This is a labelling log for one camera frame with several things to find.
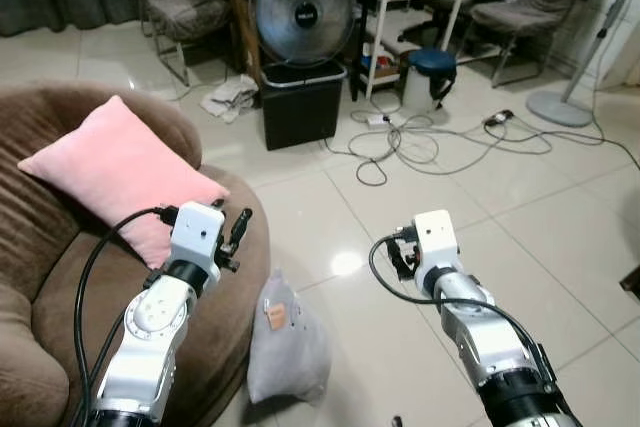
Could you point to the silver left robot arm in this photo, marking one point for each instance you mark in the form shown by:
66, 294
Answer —
145, 347

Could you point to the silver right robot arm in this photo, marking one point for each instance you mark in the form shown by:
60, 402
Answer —
490, 342

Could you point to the pink pillow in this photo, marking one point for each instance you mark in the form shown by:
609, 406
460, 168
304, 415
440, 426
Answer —
115, 167

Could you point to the grey pillow with orange tag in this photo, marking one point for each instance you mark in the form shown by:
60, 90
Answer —
290, 347

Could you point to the crumpled grey cloth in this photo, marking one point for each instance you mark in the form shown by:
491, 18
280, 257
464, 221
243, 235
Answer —
232, 99

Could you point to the black storage box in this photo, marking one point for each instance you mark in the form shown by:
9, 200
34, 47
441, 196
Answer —
302, 107

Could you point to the white power strip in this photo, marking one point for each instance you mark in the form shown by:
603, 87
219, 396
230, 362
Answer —
378, 119

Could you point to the white bin with blue lid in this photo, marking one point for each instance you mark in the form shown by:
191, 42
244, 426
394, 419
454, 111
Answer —
430, 72

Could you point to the plaid cushioned chair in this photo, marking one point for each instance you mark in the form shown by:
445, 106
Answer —
185, 7

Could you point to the round black table fan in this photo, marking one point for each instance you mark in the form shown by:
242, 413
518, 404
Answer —
304, 15

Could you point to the white standing fan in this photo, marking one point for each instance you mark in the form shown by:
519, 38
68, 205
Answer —
560, 107

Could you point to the black office chair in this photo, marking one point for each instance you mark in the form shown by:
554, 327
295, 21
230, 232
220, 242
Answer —
435, 22

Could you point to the grey cushioned metal chair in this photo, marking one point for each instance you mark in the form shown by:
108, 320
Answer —
530, 9

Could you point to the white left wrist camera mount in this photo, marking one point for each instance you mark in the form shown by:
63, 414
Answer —
196, 234

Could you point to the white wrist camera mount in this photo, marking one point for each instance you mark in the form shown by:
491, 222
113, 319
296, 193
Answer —
436, 237
196, 234

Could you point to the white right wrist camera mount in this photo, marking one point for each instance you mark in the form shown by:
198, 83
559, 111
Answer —
436, 237

